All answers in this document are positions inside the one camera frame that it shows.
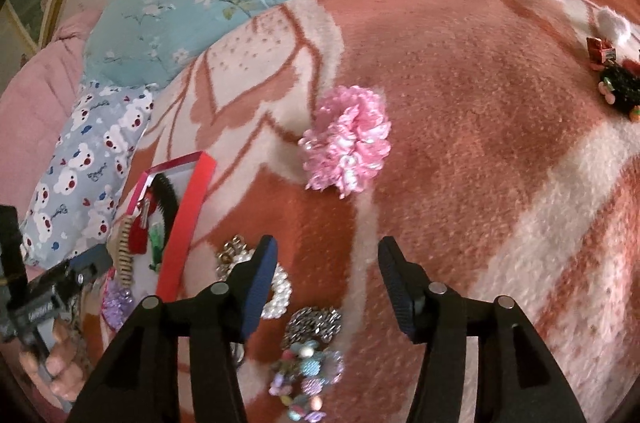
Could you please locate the pearl crown hair clip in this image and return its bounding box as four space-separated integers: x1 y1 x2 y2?
216 235 293 320

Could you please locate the red and white blanket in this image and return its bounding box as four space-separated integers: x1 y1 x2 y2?
125 0 639 422

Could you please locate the purple flower hair clip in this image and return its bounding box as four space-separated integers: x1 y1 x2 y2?
101 278 134 332

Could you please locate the left hand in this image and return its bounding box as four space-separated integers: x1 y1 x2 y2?
18 299 96 408

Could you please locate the silver rhinestone hair clip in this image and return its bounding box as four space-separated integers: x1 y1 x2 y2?
281 306 343 349

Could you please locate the bear print pillow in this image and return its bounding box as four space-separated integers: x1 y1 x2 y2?
21 82 154 269

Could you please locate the black beaded scrunchie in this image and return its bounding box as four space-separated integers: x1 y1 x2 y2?
598 65 640 122

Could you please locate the pink quilt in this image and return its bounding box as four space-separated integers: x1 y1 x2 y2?
0 9 102 218

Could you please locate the red gift box hair clip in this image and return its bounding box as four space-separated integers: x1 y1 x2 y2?
586 36 616 71

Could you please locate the green braided hair clip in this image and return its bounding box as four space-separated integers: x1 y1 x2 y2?
148 223 165 273

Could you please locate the black comb hair clip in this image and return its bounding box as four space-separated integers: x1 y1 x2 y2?
151 173 179 242

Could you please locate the beige claw hair clip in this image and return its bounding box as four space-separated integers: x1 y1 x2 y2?
107 215 134 289

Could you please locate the pastel beaded hair accessory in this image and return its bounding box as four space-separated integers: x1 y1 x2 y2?
268 339 345 422

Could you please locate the red cardboard box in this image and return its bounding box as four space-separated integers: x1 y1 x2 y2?
106 151 216 307

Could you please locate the red bow hair clip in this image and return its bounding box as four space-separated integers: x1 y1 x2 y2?
126 189 154 255

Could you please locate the pink ruffled scrunchie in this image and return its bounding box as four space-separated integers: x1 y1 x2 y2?
298 85 392 199

